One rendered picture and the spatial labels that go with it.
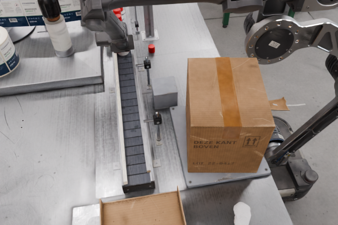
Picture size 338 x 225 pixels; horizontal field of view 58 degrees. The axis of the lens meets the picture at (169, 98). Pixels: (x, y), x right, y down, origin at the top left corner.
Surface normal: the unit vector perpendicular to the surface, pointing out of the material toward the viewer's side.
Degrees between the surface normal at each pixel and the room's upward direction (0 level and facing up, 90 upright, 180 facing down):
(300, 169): 0
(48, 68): 0
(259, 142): 90
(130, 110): 0
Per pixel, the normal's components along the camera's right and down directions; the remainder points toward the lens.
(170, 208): -0.01, -0.67
